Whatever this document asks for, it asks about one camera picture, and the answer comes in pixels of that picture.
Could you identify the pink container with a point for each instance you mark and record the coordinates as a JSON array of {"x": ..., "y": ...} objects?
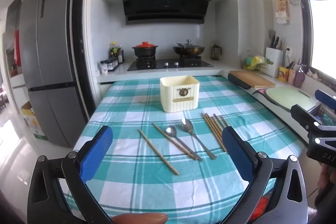
[{"x": 292, "y": 76}]

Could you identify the white label small bottle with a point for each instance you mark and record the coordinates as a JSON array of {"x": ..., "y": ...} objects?
[{"x": 104, "y": 67}]

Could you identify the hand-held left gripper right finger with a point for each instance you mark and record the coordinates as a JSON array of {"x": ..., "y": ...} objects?
[{"x": 237, "y": 155}]

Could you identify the white wall outlet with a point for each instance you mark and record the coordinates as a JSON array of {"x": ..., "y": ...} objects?
[{"x": 288, "y": 51}]

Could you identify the mauve soap dispenser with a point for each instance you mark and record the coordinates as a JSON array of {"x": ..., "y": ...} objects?
[{"x": 299, "y": 78}]

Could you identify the wooden chopstick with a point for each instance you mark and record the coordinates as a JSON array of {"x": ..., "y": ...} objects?
[
  {"x": 215, "y": 127},
  {"x": 157, "y": 151},
  {"x": 218, "y": 126},
  {"x": 168, "y": 137},
  {"x": 211, "y": 130},
  {"x": 214, "y": 131}
]

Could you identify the black gas stove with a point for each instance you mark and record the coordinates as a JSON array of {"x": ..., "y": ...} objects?
[{"x": 168, "y": 66}]

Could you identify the dark sauce bottle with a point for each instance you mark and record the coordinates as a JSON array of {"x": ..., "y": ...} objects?
[{"x": 120, "y": 56}]

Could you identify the black range hood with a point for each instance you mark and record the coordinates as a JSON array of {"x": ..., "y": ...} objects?
[{"x": 165, "y": 8}]

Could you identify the cream ribbed utensil holder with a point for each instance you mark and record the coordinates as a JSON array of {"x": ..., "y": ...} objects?
[{"x": 173, "y": 104}]

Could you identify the yellow box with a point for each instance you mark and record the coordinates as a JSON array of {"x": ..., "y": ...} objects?
[{"x": 283, "y": 74}]

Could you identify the person's right hand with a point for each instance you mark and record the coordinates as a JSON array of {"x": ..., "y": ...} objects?
[{"x": 327, "y": 176}]

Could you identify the teal checked tablecloth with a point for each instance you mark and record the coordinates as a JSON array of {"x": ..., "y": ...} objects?
[{"x": 147, "y": 187}]

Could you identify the row of spice jars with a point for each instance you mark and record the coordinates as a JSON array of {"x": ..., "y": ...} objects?
[{"x": 113, "y": 64}]

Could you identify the green cutting board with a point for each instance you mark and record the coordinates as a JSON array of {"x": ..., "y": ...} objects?
[{"x": 288, "y": 96}]

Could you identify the pink board with black rim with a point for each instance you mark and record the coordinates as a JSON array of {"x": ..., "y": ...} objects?
[{"x": 258, "y": 91}]

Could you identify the dark glass kettle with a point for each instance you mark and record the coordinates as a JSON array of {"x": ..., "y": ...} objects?
[{"x": 215, "y": 53}]

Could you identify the cardboard box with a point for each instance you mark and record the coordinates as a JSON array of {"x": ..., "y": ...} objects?
[{"x": 32, "y": 121}]

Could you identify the black wok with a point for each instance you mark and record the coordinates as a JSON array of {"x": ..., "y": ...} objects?
[{"x": 189, "y": 51}]

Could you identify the grey refrigerator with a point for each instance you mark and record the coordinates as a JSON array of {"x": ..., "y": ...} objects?
[{"x": 47, "y": 43}]

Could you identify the hanging yellow packet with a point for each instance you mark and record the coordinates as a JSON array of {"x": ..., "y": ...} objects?
[{"x": 282, "y": 7}]

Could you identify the red pot lid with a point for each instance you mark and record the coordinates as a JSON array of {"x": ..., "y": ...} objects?
[{"x": 144, "y": 44}]

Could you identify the black oblong pad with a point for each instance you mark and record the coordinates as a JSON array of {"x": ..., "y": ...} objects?
[{"x": 239, "y": 81}]

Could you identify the wooden shelf cabinet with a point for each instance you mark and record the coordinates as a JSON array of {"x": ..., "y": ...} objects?
[{"x": 14, "y": 56}]

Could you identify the silver metal spoon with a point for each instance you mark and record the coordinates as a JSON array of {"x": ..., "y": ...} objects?
[
  {"x": 187, "y": 125},
  {"x": 171, "y": 131}
]

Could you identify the glass wok lid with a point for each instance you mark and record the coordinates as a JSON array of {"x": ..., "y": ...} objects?
[{"x": 187, "y": 45}]

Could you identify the wooden cutting board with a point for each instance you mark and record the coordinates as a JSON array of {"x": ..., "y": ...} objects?
[{"x": 254, "y": 78}]

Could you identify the clear plastic bag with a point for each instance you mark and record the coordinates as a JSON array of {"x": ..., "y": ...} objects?
[{"x": 253, "y": 61}]

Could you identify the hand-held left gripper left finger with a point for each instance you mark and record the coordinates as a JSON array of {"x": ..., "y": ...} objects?
[{"x": 95, "y": 154}]

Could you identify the window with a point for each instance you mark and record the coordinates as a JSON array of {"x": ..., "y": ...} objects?
[{"x": 323, "y": 16}]

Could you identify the yellow cap bottle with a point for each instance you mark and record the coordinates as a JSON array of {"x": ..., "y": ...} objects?
[{"x": 113, "y": 49}]

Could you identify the white knife block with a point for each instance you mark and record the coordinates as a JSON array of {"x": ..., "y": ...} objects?
[{"x": 273, "y": 62}]

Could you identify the black clay pot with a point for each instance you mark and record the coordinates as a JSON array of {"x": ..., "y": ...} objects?
[{"x": 144, "y": 52}]

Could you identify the person's left hand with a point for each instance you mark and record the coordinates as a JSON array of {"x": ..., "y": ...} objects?
[{"x": 139, "y": 218}]

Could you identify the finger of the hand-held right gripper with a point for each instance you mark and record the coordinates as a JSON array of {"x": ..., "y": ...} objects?
[
  {"x": 304, "y": 116},
  {"x": 325, "y": 96}
]

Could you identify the grey spatula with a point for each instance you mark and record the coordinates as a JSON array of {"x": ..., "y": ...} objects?
[{"x": 271, "y": 34}]

